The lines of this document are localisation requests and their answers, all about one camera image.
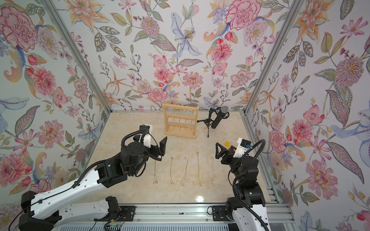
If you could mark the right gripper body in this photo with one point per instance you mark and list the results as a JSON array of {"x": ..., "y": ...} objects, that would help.
[{"x": 225, "y": 155}]

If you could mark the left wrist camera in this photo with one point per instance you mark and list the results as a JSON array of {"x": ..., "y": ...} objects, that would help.
[{"x": 146, "y": 135}]

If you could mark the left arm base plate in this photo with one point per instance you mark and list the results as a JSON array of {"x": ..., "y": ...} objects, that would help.
[{"x": 125, "y": 213}]

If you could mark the wooden jewelry display stand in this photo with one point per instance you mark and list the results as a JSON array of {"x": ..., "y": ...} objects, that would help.
[{"x": 180, "y": 121}]

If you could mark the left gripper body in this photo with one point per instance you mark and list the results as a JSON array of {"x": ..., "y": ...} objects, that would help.
[{"x": 156, "y": 148}]

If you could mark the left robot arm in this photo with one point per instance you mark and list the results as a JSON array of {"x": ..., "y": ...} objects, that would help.
[{"x": 46, "y": 210}]

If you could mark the black microphone on tripod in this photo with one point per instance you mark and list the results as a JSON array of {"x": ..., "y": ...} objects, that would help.
[{"x": 215, "y": 116}]

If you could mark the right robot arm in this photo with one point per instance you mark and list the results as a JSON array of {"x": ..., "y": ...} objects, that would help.
[{"x": 247, "y": 208}]

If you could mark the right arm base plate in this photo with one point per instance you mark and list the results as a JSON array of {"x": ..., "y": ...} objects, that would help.
[{"x": 222, "y": 214}]

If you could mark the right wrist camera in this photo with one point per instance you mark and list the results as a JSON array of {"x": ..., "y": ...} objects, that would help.
[{"x": 243, "y": 146}]

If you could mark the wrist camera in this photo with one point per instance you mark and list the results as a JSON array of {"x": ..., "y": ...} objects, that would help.
[
  {"x": 243, "y": 146},
  {"x": 146, "y": 135}
]

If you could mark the aluminium mounting rail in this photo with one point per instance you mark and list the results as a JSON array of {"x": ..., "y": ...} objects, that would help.
[{"x": 144, "y": 212}]

